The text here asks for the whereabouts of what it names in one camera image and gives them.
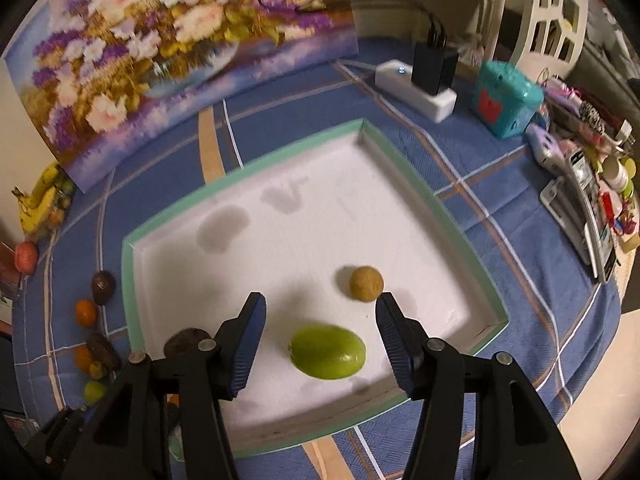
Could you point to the purple white thermometer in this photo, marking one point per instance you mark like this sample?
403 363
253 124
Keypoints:
545 147

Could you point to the flower painting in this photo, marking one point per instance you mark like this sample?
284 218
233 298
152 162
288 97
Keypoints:
150 60

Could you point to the orange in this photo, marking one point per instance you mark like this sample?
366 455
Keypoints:
86 313
81 358

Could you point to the silver flat packet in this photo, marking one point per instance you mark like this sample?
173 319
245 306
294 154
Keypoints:
567 210

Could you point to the white power strip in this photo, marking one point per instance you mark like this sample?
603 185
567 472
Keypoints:
440 105

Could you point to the white tray with green rim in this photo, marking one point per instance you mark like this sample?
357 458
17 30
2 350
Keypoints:
300 220

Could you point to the white lattice chair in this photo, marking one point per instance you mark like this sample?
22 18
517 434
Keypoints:
535 10

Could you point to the green mango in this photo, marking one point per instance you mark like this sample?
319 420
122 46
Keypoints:
327 355
94 391

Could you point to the blue plaid tablecloth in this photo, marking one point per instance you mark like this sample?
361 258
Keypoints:
500 210

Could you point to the bunch of yellow bananas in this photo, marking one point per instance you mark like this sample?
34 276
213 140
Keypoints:
40 200

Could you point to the red apple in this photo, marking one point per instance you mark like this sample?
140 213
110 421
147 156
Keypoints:
26 257

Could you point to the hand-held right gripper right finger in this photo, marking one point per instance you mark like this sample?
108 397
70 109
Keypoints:
395 347

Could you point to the small white jar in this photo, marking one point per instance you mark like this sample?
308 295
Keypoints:
617 172

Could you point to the teal plastic box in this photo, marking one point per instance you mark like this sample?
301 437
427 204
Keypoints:
510 105

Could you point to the black charger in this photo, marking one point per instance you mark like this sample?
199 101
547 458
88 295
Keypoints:
434 70

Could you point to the red patterned box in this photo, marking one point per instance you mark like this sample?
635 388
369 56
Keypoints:
7 270

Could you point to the pear-shaped dark brown avocado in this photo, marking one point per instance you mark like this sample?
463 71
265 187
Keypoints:
104 351

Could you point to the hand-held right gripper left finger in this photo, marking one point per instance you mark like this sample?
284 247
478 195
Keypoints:
246 347

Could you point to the black white striped pouch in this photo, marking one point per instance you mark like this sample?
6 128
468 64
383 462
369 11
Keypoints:
593 116

